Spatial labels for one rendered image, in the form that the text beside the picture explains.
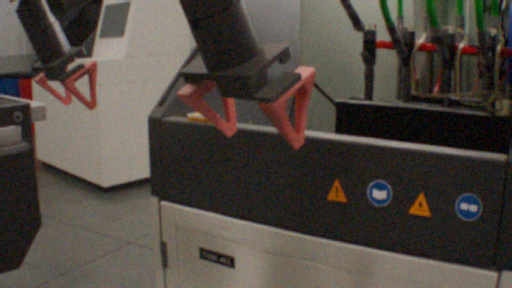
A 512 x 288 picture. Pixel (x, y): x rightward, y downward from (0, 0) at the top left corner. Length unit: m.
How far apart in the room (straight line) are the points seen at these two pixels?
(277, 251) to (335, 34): 0.67
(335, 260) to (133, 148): 3.13
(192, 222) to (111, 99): 2.78
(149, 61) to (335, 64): 2.65
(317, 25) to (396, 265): 0.78
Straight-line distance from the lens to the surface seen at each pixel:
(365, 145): 0.75
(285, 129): 0.49
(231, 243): 0.93
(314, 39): 1.38
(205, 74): 0.50
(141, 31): 3.83
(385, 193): 0.75
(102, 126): 3.68
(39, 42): 0.84
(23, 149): 0.49
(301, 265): 0.86
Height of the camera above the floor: 1.10
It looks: 12 degrees down
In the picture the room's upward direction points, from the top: straight up
